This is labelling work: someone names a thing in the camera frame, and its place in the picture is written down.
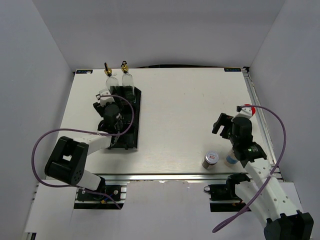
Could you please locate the round glass bottle gold spout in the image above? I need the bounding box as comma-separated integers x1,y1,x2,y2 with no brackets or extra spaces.
104,62,119,94

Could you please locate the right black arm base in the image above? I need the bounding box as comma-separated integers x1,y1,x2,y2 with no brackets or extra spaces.
203,173,251,213

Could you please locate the blue table sticker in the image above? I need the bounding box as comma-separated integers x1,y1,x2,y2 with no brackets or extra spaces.
75,69,93,75
224,67,242,73

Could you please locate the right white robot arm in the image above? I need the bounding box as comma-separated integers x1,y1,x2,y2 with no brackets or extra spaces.
212,113,314,240

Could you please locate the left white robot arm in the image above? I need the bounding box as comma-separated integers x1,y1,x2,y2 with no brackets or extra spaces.
44,103,123,200

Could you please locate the right blue table sticker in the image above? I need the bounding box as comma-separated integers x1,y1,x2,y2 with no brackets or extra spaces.
224,67,242,73

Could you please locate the red cap amber sauce bottle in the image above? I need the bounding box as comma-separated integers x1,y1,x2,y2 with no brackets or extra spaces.
242,104,256,118

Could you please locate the aluminium table frame rail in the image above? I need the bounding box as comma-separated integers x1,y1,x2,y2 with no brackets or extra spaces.
98,173,234,182

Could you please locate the purple cable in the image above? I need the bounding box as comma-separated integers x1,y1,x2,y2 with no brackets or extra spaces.
31,94,136,188
212,105,287,233

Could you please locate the left blue table sticker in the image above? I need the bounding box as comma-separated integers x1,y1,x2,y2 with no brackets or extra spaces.
75,69,93,75

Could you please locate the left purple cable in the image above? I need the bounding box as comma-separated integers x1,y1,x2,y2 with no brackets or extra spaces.
31,94,136,188

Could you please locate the black divided organizer tray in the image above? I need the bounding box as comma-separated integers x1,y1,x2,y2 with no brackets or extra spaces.
107,86,142,150

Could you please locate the small jar white red lid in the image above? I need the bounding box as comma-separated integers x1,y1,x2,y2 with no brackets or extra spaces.
201,150,220,170

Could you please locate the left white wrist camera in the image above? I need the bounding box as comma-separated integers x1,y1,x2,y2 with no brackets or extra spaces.
96,88,115,106

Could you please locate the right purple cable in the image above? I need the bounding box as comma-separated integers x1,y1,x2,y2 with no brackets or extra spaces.
212,105,287,233

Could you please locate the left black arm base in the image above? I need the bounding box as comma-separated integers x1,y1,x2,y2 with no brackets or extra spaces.
73,180,128,210

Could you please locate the square glass oil bottle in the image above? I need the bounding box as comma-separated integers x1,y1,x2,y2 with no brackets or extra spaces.
121,60,135,101

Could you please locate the blue label silver lid jar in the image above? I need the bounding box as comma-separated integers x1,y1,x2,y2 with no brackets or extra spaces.
224,149,239,167

